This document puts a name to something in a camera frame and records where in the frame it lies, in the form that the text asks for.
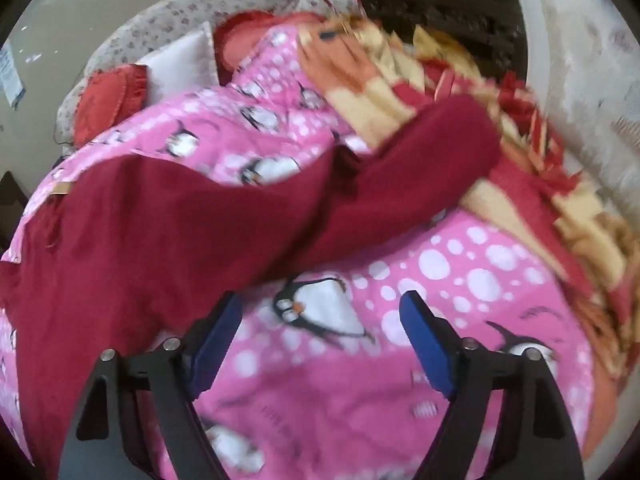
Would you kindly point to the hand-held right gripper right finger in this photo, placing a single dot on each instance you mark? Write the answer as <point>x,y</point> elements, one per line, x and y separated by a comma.
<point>425,340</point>

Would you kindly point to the pink penguin print blanket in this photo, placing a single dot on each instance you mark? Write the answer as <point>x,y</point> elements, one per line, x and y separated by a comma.
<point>350,410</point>

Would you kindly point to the maroon fleece garment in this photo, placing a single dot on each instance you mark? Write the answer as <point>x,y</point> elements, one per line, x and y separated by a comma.
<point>175,220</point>

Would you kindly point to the paper wall notice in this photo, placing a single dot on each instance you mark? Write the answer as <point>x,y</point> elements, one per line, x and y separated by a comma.
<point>11,75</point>

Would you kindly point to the white pillow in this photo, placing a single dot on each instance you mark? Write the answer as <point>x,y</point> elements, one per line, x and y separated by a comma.
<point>182,60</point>

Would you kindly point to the red and yellow patterned blanket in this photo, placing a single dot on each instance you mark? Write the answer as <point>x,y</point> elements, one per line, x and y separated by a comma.
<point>370,90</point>

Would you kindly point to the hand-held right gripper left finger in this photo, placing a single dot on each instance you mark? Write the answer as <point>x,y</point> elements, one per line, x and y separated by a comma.
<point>220,345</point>

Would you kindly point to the white patterned curtain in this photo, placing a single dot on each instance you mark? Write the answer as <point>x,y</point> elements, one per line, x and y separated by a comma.
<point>585,60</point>

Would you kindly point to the red heart-shaped frilled pillow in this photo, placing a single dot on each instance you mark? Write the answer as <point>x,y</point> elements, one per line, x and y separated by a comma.
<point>107,102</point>
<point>245,35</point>

